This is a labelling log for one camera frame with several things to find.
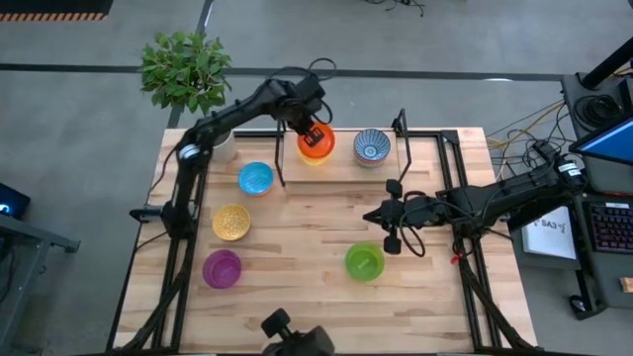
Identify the black mat with hazard stripe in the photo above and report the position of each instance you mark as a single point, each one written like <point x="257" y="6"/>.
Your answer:
<point x="49" y="9"/>

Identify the red tie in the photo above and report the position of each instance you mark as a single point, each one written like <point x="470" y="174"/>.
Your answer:
<point x="456" y="258"/>

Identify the orange translucent plastic bowl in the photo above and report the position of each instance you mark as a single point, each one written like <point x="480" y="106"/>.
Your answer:
<point x="324" y="148"/>

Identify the small wooden block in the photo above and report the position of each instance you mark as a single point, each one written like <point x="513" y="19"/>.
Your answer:
<point x="627" y="284"/>

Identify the blue glazed bowl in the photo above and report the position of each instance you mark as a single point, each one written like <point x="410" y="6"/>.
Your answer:
<point x="255" y="178"/>

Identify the blue patterned ceramic bowl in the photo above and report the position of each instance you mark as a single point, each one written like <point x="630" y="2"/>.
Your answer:
<point x="372" y="144"/>

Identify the black computer mouse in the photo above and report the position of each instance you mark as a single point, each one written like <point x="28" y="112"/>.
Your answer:
<point x="577" y="304"/>

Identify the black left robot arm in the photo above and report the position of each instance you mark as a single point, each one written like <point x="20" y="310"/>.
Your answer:
<point x="222" y="118"/>

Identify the purple translucent plastic bowl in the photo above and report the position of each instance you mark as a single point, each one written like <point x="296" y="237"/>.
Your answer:
<point x="222" y="269"/>

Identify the black device with blue light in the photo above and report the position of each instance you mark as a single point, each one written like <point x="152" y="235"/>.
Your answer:
<point x="11" y="203"/>

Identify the yellow translucent plastic bowl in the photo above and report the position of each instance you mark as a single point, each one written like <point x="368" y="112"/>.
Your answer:
<point x="316" y="161"/>

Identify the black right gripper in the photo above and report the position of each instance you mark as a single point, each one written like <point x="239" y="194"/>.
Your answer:
<point x="420" y="212"/>

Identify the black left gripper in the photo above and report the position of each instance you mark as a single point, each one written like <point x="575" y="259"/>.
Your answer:
<point x="297" y="106"/>

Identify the black power strip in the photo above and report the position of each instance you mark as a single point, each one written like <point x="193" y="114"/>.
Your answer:
<point x="544" y="148"/>

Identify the black keyboard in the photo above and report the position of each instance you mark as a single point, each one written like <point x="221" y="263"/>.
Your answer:
<point x="613" y="228"/>

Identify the white paper sheet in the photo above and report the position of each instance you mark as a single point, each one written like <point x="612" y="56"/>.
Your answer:
<point x="549" y="242"/>

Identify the black knobbed device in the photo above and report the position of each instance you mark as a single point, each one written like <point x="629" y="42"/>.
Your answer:
<point x="297" y="341"/>

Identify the green translucent plastic bowl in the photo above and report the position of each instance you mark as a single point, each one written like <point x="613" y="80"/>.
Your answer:
<point x="365" y="262"/>

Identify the white cylindrical plant pot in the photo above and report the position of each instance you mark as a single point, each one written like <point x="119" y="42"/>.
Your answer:
<point x="226" y="148"/>

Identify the grey side desk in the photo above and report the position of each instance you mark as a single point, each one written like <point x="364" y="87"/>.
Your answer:
<point x="605" y="277"/>

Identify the black slanted pole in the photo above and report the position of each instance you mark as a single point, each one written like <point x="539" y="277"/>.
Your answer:
<point x="608" y="64"/>

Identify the black metal rig frame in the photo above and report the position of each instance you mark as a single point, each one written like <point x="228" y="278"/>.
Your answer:
<point x="470" y="287"/>

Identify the wooden shelf with black frame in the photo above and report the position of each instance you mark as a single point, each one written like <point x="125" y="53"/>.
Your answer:
<point x="341" y="170"/>

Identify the grey metal stand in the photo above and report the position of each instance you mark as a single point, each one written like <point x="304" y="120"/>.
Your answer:
<point x="29" y="242"/>

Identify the green leafy plant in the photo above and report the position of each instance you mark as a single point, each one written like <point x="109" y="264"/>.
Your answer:
<point x="185" y="71"/>

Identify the screen with blue display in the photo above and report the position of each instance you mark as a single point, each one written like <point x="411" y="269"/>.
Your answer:
<point x="610" y="143"/>

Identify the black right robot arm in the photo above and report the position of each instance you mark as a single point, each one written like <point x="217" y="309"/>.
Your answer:
<point x="514" y="193"/>

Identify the yellow patterned ceramic bowl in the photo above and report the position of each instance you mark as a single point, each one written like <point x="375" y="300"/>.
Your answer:
<point x="231" y="222"/>

